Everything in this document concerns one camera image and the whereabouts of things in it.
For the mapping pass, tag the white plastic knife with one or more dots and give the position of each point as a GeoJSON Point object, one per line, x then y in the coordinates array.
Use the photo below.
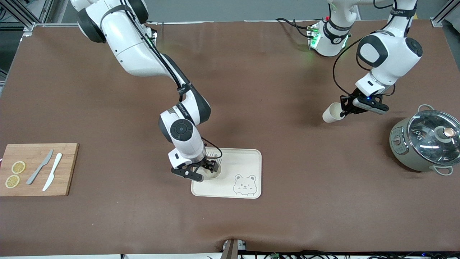
{"type": "Point", "coordinates": [53, 172]}

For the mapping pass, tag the glass pot lid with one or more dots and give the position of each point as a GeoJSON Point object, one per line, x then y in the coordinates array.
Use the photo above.
{"type": "Point", "coordinates": [431, 138]}

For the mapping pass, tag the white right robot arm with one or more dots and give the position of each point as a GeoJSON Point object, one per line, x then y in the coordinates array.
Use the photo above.
{"type": "Point", "coordinates": [136, 46]}

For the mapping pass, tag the white paper-like cup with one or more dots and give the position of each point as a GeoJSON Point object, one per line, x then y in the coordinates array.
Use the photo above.
{"type": "Point", "coordinates": [330, 113]}
{"type": "Point", "coordinates": [214, 175]}

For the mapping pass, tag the aluminium frame profile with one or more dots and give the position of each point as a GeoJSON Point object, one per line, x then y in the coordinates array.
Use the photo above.
{"type": "Point", "coordinates": [25, 16]}
{"type": "Point", "coordinates": [444, 14]}

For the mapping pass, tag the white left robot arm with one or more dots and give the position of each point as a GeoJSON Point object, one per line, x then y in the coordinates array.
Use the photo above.
{"type": "Point", "coordinates": [388, 54]}

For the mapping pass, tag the wooden cutting board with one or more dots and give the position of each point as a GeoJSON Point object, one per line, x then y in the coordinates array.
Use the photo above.
{"type": "Point", "coordinates": [68, 169]}

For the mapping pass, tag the grey-green cooking pot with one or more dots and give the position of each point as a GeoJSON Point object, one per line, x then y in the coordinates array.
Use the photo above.
{"type": "Point", "coordinates": [402, 151]}

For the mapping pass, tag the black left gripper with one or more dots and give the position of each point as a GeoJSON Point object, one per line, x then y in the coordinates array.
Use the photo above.
{"type": "Point", "coordinates": [348, 104]}

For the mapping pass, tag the aluminium camera post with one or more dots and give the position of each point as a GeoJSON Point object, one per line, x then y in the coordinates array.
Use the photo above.
{"type": "Point", "coordinates": [231, 250]}

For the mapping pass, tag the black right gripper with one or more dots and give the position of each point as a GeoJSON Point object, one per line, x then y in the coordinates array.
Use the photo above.
{"type": "Point", "coordinates": [207, 165]}

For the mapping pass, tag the cream tray with bear print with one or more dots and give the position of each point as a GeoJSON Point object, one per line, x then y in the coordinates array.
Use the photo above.
{"type": "Point", "coordinates": [237, 165]}

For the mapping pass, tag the yellow lemon slice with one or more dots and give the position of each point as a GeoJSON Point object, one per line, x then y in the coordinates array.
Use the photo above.
{"type": "Point", "coordinates": [18, 167]}
{"type": "Point", "coordinates": [12, 181]}

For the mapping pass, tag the grey plastic knife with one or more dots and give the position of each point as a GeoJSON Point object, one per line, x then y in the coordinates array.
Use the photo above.
{"type": "Point", "coordinates": [39, 167]}

